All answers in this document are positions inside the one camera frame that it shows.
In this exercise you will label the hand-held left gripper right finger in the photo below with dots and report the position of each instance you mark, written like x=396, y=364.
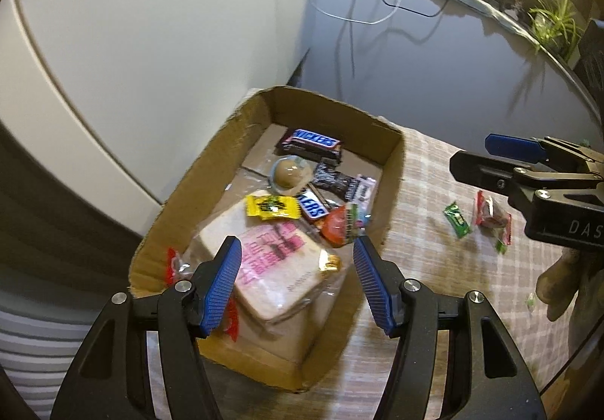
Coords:
x=373, y=283

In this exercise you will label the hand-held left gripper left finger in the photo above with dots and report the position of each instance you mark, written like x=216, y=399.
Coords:
x=222, y=278

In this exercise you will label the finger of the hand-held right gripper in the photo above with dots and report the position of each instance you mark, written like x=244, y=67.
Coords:
x=514, y=146
x=481, y=167

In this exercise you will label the small clear red-edged packet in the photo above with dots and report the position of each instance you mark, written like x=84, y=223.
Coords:
x=172, y=266

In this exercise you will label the large clear red-edged bag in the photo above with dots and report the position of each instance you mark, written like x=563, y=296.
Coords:
x=493, y=219

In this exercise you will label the small green candy packet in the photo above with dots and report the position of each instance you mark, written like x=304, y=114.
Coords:
x=455, y=218

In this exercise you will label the pink jelly cup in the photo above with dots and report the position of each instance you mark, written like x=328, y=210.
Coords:
x=339, y=226

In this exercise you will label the green pastry packet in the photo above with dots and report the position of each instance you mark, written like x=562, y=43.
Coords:
x=501, y=248

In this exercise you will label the yellow candy packet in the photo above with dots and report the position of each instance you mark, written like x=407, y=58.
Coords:
x=271, y=207

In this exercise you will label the brown chocolate bar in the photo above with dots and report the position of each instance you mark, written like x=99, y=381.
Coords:
x=312, y=205
x=311, y=141

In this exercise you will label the small black chocolate packet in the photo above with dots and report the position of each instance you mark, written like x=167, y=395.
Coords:
x=332, y=179

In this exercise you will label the yellow jelly cup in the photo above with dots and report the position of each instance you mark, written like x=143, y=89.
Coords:
x=288, y=172

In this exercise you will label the cardboard box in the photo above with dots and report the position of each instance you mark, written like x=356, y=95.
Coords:
x=330, y=118

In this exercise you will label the person's right forearm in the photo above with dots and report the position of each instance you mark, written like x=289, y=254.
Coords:
x=592, y=302

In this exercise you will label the person's right hand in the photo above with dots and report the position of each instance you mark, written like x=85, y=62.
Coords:
x=559, y=288

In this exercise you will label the bread packet with pink print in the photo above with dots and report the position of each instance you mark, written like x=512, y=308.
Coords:
x=278, y=274

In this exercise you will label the plaid tablecloth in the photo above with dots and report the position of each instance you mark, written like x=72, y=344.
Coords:
x=448, y=269

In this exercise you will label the small green wrapper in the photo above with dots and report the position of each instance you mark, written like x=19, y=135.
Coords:
x=531, y=302

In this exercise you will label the green potted plant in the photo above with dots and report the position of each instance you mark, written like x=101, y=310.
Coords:
x=557, y=19

